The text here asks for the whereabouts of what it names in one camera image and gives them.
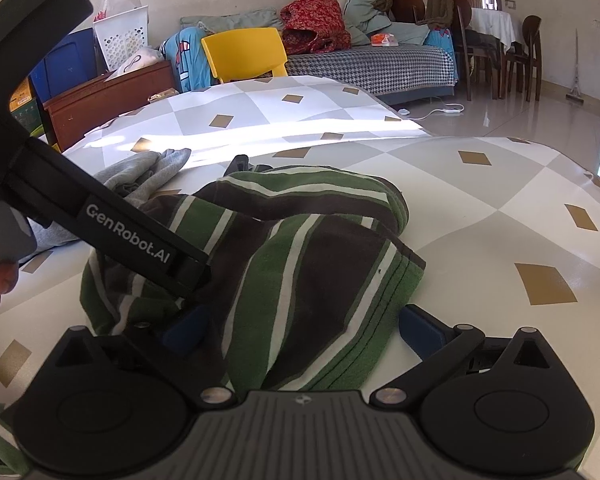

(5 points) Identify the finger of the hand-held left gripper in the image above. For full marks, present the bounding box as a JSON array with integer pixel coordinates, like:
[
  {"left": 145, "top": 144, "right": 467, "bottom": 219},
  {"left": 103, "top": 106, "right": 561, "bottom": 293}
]
[{"left": 166, "top": 247, "right": 213, "bottom": 307}]

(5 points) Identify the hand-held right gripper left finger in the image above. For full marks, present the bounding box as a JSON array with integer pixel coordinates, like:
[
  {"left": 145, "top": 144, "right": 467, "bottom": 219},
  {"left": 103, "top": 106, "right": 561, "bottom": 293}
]
[{"left": 55, "top": 305, "right": 238, "bottom": 407}]

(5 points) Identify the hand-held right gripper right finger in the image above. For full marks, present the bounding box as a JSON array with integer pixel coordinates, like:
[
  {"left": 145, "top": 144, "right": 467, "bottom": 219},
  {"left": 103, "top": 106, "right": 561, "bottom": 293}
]
[{"left": 370, "top": 305, "right": 563, "bottom": 408}]

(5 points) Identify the green brown striped shirt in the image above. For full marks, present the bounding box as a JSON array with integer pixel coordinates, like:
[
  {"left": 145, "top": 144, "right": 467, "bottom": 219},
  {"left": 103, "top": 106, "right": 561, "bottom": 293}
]
[{"left": 0, "top": 165, "right": 426, "bottom": 476}]

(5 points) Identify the yellow cardboard box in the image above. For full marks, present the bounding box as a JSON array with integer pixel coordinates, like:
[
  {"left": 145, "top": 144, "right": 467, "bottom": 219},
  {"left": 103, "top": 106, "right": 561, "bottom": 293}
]
[{"left": 7, "top": 77, "right": 37, "bottom": 112}]

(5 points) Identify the grey sweatshirt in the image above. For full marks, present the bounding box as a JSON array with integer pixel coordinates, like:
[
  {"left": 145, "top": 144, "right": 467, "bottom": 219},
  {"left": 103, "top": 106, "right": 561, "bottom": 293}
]
[{"left": 17, "top": 147, "right": 193, "bottom": 263}]

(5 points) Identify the brown wooden cabinet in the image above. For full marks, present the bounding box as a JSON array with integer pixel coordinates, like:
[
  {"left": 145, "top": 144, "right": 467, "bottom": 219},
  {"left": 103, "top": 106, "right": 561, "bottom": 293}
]
[{"left": 42, "top": 59, "right": 180, "bottom": 152}]

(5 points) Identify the blue plastic bin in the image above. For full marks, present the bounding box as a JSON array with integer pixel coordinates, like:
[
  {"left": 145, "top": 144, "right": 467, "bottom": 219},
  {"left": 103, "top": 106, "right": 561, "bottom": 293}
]
[{"left": 30, "top": 27, "right": 101, "bottom": 103}]

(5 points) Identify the dark cloth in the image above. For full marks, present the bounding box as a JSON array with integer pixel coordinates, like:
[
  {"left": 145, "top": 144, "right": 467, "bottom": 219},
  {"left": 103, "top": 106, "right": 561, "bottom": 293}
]
[{"left": 225, "top": 155, "right": 273, "bottom": 176}]

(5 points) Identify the white printed bag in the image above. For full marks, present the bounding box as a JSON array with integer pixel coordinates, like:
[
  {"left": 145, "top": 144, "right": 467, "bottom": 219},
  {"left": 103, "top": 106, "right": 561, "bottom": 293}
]
[{"left": 102, "top": 46, "right": 165, "bottom": 81}]

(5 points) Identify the white perforated basket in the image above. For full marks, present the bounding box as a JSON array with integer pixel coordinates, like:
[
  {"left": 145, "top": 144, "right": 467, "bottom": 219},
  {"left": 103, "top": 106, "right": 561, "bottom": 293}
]
[{"left": 92, "top": 5, "right": 151, "bottom": 72}]

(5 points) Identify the blue printed blanket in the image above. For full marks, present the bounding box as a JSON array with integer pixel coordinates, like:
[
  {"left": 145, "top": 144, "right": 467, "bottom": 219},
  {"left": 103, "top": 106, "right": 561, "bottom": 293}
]
[{"left": 159, "top": 26, "right": 213, "bottom": 95}]

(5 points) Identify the yellow plastic chair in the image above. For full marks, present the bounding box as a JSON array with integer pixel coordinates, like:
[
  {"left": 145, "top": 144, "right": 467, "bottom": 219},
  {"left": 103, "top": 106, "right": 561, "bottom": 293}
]
[{"left": 201, "top": 27, "right": 290, "bottom": 86}]

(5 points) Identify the grey-green blanket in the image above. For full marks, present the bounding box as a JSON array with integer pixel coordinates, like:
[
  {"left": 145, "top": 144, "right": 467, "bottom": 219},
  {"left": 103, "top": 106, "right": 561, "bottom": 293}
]
[{"left": 180, "top": 7, "right": 286, "bottom": 36}]

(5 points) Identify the houndstooth covered sofa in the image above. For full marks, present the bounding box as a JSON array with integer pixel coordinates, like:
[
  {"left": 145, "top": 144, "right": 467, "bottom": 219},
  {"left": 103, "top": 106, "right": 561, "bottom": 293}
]
[{"left": 285, "top": 42, "right": 456, "bottom": 106}]

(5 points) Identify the floor mop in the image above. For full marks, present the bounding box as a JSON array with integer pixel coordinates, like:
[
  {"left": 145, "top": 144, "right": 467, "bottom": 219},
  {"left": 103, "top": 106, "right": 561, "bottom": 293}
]
[{"left": 566, "top": 30, "right": 586, "bottom": 106}]

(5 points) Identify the red patterned cloth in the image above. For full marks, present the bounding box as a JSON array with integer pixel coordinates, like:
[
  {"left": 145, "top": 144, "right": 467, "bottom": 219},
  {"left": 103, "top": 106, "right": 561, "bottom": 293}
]
[{"left": 280, "top": 0, "right": 352, "bottom": 56}]

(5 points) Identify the blue printed sheet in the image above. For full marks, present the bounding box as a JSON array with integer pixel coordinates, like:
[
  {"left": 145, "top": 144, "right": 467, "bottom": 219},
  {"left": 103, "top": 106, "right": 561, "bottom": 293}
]
[{"left": 427, "top": 27, "right": 456, "bottom": 56}]

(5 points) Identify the grey-green pillow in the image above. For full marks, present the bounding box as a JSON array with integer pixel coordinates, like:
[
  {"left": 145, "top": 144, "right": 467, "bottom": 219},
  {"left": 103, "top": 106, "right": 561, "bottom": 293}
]
[
  {"left": 342, "top": 0, "right": 393, "bottom": 46},
  {"left": 390, "top": 22, "right": 431, "bottom": 45}
]

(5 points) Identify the dark wooden dining chair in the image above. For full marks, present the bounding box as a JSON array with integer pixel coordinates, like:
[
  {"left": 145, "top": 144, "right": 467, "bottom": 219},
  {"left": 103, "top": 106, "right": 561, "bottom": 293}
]
[
  {"left": 450, "top": 0, "right": 506, "bottom": 102},
  {"left": 505, "top": 15, "right": 543, "bottom": 102},
  {"left": 392, "top": 0, "right": 427, "bottom": 25}
]

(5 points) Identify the white cloth dining table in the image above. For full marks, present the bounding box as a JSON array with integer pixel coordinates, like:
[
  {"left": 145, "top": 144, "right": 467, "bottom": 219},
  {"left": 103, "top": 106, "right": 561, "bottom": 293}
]
[{"left": 467, "top": 7, "right": 523, "bottom": 53}]

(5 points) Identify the olive draped cloth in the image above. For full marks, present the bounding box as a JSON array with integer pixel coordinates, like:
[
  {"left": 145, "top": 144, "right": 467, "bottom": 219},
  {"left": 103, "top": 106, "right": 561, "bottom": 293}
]
[{"left": 425, "top": 0, "right": 456, "bottom": 32}]

